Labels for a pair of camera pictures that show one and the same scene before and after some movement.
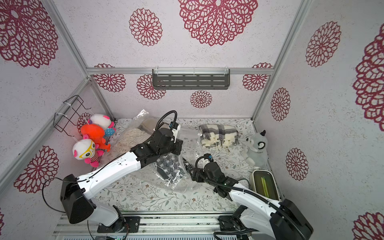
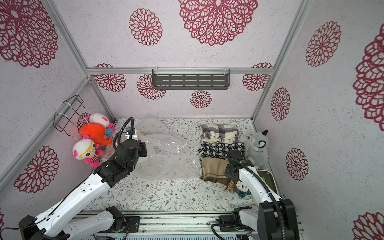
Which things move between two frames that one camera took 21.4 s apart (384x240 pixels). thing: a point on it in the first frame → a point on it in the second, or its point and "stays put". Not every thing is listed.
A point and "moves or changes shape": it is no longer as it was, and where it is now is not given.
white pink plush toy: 104,121 stays put
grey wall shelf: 191,79 stays put
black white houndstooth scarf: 168,167 → 213,149
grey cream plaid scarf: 218,135 stays put
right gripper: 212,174 → 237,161
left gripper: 178,143 → 144,153
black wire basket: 69,109 stays put
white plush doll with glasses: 86,149 stays put
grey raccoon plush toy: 257,145 stays put
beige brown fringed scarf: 148,124 moves or changes shape
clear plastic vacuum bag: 171,171 moves or changes shape
